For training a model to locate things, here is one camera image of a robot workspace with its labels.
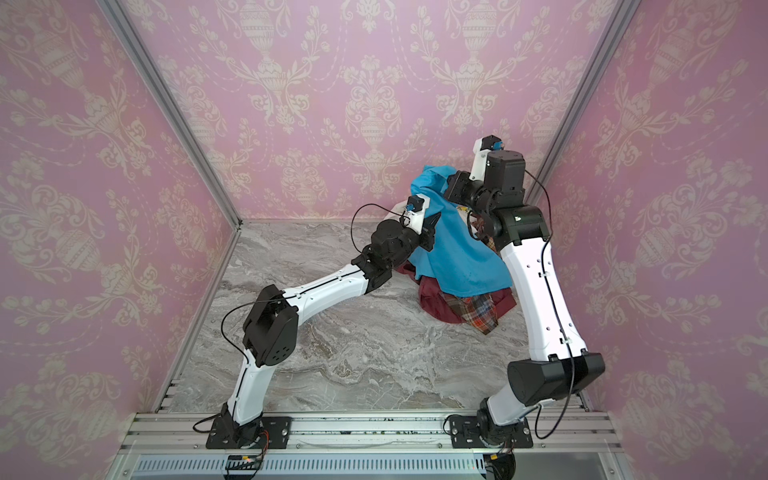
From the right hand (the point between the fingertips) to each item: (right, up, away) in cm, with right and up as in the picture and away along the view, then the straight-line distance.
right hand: (450, 176), depth 69 cm
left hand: (-1, -8, +9) cm, 12 cm away
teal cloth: (+6, -21, +17) cm, 28 cm away
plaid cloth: (+13, -36, +21) cm, 44 cm away
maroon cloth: (0, -34, +28) cm, 45 cm away
